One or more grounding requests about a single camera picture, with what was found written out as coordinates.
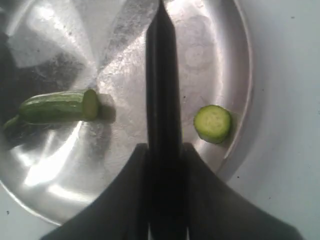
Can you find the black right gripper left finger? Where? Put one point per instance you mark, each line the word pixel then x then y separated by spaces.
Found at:
pixel 119 213

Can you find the dark green vegetable piece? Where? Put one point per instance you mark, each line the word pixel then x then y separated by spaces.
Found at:
pixel 57 107

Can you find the round stainless steel plate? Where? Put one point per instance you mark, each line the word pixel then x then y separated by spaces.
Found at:
pixel 54 171

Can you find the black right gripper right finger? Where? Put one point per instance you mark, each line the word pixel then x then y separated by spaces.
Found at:
pixel 217 212

